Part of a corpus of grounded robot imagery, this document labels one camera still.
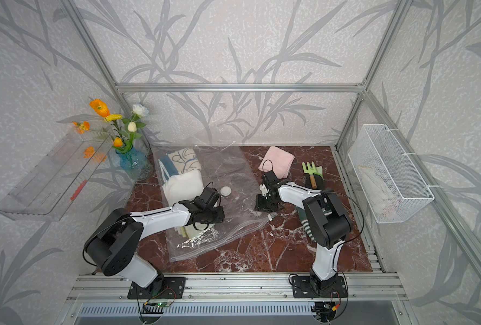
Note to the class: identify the red clip on shelf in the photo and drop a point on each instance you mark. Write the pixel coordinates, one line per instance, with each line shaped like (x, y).
(78, 190)

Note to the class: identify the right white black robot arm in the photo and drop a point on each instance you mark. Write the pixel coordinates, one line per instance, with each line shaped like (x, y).
(327, 218)

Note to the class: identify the aluminium cage frame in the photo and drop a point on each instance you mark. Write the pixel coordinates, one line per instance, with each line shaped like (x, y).
(455, 224)

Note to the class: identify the white cloth in basket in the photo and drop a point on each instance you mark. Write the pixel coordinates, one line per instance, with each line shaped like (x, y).
(379, 195)

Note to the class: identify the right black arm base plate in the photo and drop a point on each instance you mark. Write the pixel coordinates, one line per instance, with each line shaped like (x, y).
(312, 287)

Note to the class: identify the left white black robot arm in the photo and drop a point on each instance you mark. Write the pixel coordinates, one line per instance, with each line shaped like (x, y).
(113, 245)

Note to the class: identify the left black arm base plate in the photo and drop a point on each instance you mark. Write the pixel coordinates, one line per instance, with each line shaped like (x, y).
(171, 287)

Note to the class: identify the clear plastic vacuum bag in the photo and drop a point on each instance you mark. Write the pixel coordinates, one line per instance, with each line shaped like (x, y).
(219, 186)

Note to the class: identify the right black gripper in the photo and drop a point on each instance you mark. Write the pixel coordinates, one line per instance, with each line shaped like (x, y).
(259, 206)

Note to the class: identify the clear acrylic wall shelf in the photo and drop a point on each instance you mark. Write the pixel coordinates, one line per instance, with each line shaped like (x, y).
(44, 193)

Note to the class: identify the white round bag valve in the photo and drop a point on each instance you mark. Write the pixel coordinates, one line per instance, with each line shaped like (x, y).
(226, 191)

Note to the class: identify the green white striped towel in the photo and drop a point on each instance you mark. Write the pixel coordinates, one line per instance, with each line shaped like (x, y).
(304, 221)

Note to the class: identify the blue patterned towel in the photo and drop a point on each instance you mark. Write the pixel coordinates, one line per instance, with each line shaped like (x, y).
(178, 162)

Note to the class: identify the pink folded towel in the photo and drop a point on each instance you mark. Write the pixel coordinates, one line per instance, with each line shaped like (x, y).
(278, 160)

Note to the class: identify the blue glass vase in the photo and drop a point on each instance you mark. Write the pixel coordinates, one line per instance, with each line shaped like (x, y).
(135, 163)

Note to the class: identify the orange white artificial flowers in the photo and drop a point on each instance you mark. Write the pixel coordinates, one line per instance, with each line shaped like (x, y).
(125, 130)

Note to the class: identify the white wire mesh basket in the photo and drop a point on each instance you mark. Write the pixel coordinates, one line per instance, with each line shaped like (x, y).
(377, 147)

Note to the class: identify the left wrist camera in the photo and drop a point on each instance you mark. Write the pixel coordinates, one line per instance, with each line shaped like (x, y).
(209, 198)

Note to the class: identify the light green towel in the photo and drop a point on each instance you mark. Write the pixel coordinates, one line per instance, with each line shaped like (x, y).
(193, 231)

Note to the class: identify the aluminium front rail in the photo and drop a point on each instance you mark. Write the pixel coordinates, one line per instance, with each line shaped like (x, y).
(242, 287)

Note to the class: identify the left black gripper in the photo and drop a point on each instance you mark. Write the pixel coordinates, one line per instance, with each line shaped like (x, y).
(220, 217)

